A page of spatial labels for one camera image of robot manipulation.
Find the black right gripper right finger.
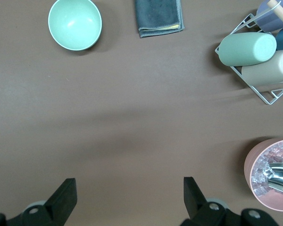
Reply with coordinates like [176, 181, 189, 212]
[181, 177, 229, 226]

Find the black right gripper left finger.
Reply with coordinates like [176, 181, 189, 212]
[7, 178, 77, 226]

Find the pink bowl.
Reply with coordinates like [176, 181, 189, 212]
[244, 138, 283, 211]

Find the shiny metal scoop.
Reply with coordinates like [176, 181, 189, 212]
[267, 162, 283, 194]

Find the clear ice cube pile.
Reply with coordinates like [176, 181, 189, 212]
[253, 140, 283, 196]

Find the brown table mat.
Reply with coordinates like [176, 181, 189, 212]
[0, 0, 283, 226]

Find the beige cup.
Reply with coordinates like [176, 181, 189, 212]
[241, 49, 283, 88]

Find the mint green cup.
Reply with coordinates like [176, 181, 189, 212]
[218, 32, 278, 67]

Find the mint green bowl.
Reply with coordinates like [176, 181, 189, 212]
[48, 0, 102, 51]

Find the dark grey folded cloth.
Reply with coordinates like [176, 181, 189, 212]
[134, 0, 185, 39]

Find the purple cup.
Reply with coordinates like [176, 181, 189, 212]
[256, 0, 283, 32]

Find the white wire cup rack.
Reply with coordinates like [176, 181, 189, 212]
[214, 0, 283, 105]

